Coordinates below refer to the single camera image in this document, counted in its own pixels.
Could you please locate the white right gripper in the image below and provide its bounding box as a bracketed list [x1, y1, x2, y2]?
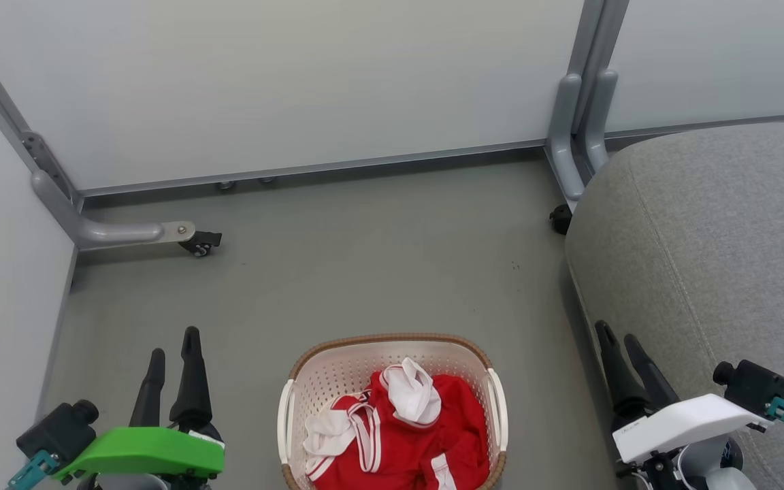
[594, 321, 768, 466]

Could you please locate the grey curved partition foot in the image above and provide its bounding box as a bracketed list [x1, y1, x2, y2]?
[583, 68, 619, 175]
[545, 73, 587, 203]

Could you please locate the teal left camera connector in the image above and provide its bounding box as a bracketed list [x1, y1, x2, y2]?
[5, 449, 61, 490]

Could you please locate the grey metal partition post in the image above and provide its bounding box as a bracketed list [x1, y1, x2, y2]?
[0, 17, 84, 206]
[567, 0, 631, 133]

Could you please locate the cream perforated laundry basket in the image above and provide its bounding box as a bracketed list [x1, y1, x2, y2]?
[277, 333, 509, 490]

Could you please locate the red and white garment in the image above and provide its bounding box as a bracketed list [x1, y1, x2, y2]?
[303, 357, 492, 490]

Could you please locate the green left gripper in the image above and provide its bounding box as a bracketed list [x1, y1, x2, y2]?
[52, 327, 226, 480]

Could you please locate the grey partition bottom rail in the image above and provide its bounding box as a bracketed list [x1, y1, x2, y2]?
[603, 111, 784, 139]
[79, 140, 549, 199]

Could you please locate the black caster wheel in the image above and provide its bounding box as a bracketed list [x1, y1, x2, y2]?
[178, 231, 223, 258]
[549, 203, 574, 236]

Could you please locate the grey partition foot with plate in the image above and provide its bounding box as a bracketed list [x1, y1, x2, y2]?
[31, 169, 197, 250]

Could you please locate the grey fabric sofa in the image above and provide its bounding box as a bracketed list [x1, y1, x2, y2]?
[564, 121, 784, 490]

